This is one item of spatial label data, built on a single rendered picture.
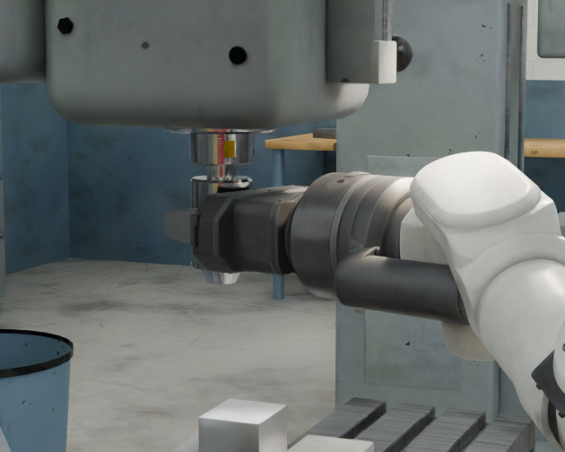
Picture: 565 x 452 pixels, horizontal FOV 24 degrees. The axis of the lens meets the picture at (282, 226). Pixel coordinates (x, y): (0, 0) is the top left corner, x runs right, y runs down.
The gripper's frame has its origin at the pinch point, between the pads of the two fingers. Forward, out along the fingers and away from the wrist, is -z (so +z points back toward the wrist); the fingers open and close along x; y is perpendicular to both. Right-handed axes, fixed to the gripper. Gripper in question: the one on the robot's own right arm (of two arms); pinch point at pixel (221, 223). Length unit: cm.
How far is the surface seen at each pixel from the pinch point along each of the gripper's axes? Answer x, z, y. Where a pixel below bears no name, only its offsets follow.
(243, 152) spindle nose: 0.0, 2.4, -5.4
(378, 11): -3.2, 12.5, -15.4
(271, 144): -445, -418, 32
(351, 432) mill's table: -44, -24, 30
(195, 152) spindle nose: 2.4, -0.2, -5.4
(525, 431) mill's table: -57, -9, 30
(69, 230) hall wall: -462, -620, 98
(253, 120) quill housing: 6.1, 9.4, -8.2
